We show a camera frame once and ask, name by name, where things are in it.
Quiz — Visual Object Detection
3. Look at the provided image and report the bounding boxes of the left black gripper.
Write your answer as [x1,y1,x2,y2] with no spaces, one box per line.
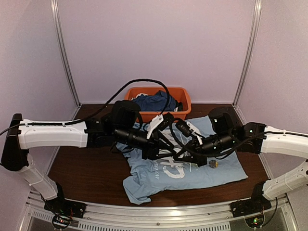
[115,125,177,160]

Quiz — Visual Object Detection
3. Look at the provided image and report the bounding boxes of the painted round brooch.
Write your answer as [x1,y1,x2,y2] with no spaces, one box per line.
[208,160,218,168]

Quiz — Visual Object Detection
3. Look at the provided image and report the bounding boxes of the light blue printed t-shirt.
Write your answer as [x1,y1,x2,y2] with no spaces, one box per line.
[115,116,249,205]

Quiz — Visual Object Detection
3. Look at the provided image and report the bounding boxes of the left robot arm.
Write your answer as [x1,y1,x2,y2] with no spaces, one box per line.
[1,100,176,214]

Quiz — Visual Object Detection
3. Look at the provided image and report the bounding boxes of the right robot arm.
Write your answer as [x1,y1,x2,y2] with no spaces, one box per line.
[174,107,308,213]

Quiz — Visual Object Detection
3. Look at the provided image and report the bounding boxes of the dark blue garment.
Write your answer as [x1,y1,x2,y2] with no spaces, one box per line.
[130,90,180,112]

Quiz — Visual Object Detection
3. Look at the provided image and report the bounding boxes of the orange plastic basin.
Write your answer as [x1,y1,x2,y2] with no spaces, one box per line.
[125,87,191,123]

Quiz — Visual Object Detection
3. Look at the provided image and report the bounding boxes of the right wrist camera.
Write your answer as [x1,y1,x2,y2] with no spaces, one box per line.
[175,120,204,145]

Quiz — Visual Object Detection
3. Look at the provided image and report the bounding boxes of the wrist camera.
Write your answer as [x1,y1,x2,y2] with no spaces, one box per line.
[175,120,204,145]
[146,113,174,140]

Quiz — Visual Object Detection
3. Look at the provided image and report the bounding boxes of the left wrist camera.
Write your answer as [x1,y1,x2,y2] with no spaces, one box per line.
[146,113,174,140]

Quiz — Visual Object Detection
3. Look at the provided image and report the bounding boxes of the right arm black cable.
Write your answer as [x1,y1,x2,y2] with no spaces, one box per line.
[168,125,265,159]

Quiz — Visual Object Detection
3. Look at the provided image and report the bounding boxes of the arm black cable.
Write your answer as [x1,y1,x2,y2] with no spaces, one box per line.
[168,125,265,159]
[79,79,170,121]

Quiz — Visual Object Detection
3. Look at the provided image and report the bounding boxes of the aluminium front rail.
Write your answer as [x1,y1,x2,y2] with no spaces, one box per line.
[17,191,299,231]

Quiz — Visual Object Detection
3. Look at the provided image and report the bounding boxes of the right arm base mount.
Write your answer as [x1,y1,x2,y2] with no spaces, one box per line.
[230,198,271,218]

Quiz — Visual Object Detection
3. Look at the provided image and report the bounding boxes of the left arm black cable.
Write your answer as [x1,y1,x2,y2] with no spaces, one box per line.
[79,79,170,121]

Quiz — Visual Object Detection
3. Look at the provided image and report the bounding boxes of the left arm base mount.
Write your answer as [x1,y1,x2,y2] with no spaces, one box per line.
[44,198,86,218]

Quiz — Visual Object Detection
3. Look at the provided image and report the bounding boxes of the right aluminium corner post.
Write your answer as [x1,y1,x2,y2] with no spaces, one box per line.
[232,0,262,106]

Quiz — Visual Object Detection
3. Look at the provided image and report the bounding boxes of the aluminium corner post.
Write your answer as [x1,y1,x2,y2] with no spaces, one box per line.
[232,0,262,106]
[51,0,81,107]

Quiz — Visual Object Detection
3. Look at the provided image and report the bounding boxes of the left aluminium corner post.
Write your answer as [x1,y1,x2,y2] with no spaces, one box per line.
[51,0,81,107]

